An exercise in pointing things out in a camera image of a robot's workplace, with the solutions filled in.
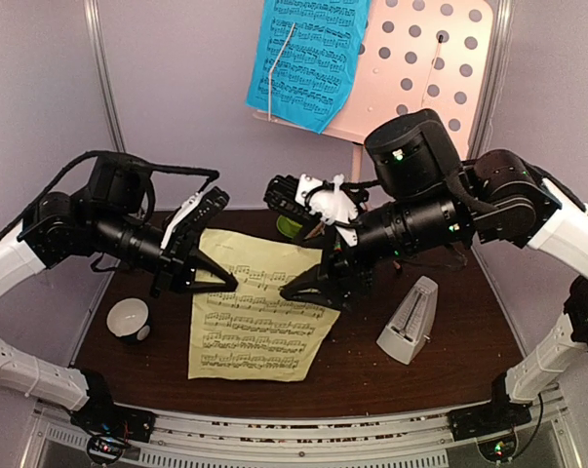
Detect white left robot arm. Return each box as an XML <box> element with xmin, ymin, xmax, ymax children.
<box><xmin>0</xmin><ymin>150</ymin><xmax>238</xmax><ymax>297</ymax></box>

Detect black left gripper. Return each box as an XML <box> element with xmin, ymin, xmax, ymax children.
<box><xmin>89</xmin><ymin>205</ymin><xmax>238</xmax><ymax>298</ymax></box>

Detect pink music stand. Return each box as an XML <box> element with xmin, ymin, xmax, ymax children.
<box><xmin>255</xmin><ymin>1</ymin><xmax>494</xmax><ymax>158</ymax></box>

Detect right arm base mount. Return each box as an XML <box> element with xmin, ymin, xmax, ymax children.
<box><xmin>448</xmin><ymin>402</ymin><xmax>531</xmax><ymax>464</ymax></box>

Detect white and dark bowl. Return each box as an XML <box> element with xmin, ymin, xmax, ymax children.
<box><xmin>106</xmin><ymin>297</ymin><xmax>152</xmax><ymax>344</ymax></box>

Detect blue sheet music page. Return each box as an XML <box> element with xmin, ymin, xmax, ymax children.
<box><xmin>246</xmin><ymin>0</ymin><xmax>371</xmax><ymax>134</ymax></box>

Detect white metronome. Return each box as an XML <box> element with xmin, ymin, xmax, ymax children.
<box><xmin>376</xmin><ymin>276</ymin><xmax>439</xmax><ymax>365</ymax></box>

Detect yellow sheet music page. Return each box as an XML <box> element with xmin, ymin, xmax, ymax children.
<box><xmin>188</xmin><ymin>229</ymin><xmax>339</xmax><ymax>382</ymax></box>

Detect green bowl with saucer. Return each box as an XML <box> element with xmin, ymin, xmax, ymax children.
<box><xmin>276</xmin><ymin>215</ymin><xmax>301</xmax><ymax>239</ymax></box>

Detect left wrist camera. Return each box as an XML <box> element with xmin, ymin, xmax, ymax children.
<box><xmin>160</xmin><ymin>186</ymin><xmax>230</xmax><ymax>250</ymax></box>

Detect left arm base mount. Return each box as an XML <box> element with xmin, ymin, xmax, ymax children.
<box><xmin>67</xmin><ymin>406</ymin><xmax>156</xmax><ymax>466</ymax></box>

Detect aluminium front rail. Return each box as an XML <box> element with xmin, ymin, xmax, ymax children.
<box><xmin>29</xmin><ymin>384</ymin><xmax>575</xmax><ymax>468</ymax></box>

